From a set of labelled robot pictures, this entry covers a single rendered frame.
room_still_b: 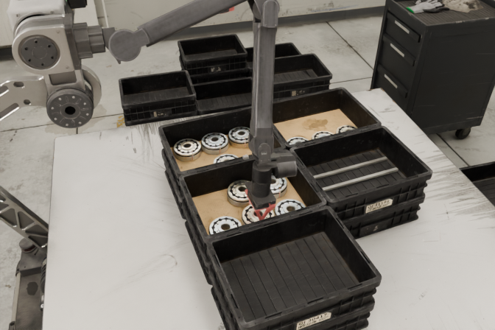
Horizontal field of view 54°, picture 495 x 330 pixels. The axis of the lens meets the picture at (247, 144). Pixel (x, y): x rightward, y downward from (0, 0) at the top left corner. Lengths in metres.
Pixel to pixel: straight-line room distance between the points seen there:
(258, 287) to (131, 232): 0.56
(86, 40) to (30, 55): 0.14
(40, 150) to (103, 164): 1.43
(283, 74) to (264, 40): 1.73
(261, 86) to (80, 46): 0.48
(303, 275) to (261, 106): 0.50
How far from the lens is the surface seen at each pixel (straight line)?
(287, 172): 1.41
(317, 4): 4.97
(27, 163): 3.40
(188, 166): 1.81
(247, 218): 1.53
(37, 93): 1.74
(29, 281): 2.37
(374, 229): 1.76
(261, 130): 1.35
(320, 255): 1.52
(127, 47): 1.26
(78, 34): 1.27
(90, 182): 2.02
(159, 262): 1.67
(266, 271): 1.46
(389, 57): 3.25
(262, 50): 1.33
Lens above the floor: 1.98
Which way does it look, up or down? 38 degrees down
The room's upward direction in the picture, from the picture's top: straight up
